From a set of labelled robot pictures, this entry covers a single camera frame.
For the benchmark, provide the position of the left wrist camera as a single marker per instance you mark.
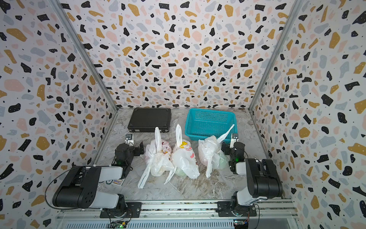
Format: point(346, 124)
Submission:
point(129, 140)

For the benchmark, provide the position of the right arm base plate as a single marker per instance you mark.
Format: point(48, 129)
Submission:
point(227, 209)

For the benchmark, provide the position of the playing card box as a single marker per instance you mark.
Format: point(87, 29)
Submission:
point(118, 182)

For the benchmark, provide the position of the aluminium front rail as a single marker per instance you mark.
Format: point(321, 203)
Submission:
point(190, 214)

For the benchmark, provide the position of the white plastic bag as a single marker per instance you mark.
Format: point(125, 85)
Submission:
point(211, 154)
point(183, 158)
point(157, 158)

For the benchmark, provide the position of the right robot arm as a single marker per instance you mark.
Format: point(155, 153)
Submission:
point(262, 179)

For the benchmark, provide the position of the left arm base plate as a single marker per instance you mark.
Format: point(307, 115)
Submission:
point(126, 211)

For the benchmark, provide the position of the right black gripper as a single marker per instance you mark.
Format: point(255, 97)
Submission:
point(227, 151)

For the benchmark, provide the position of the black hard case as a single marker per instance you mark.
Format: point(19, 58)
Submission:
point(147, 119)

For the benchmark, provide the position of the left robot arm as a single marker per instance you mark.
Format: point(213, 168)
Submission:
point(79, 189)

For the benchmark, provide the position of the teal plastic basket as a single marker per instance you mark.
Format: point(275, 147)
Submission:
point(201, 124)

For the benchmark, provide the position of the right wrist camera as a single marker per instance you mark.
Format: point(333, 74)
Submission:
point(234, 138)

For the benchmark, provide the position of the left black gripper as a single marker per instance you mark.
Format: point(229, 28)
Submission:
point(137, 152)

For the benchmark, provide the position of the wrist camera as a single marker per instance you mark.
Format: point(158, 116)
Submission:
point(129, 140)
point(234, 138)

